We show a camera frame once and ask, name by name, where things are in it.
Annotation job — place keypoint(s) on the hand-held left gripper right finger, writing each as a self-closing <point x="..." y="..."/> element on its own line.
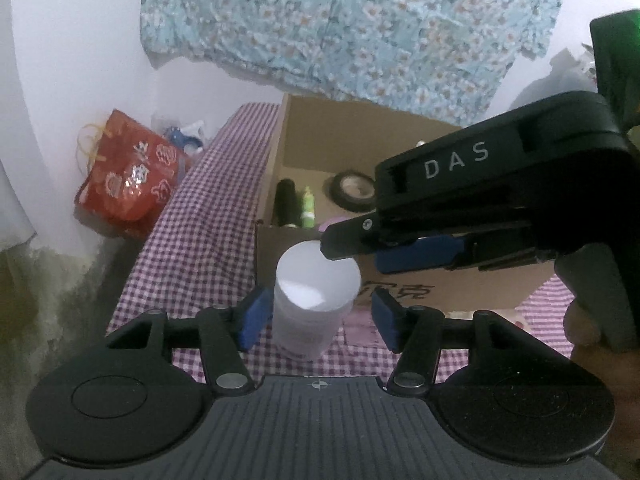
<point x="385" y="317"/>

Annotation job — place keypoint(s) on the black cylindrical tube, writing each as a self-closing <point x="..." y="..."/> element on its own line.
<point x="287" y="205"/>

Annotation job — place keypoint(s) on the brown cardboard box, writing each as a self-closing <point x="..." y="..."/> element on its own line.
<point x="340" y="130"/>

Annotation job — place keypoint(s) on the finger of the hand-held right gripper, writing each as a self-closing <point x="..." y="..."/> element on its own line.
<point x="350" y="237"/>
<point x="420" y="255"/>

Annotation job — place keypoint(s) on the blue floral cloth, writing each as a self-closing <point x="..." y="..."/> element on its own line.
<point x="350" y="20"/>

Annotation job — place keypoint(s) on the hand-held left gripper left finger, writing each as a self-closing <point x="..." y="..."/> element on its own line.
<point x="257" y="315"/>

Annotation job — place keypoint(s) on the red printed bag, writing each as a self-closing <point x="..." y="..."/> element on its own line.
<point x="130" y="180"/>

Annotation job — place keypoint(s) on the purple checkered tablecloth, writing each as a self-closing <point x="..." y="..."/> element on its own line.
<point x="210" y="200"/>

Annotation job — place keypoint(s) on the white plastic bottle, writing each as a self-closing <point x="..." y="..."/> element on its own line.
<point x="310" y="310"/>

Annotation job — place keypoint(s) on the purple round lid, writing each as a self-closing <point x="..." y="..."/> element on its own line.
<point x="330" y="225"/>

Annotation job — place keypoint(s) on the green and white tube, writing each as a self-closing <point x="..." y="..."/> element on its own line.
<point x="307" y="210"/>

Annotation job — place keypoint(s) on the black tape roll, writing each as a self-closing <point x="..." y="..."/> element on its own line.
<point x="350" y="205"/>

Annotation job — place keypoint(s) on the person's right hand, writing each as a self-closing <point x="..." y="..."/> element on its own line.
<point x="585" y="330"/>

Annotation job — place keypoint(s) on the blue and white packet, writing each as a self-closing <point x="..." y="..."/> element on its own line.
<point x="180" y="137"/>

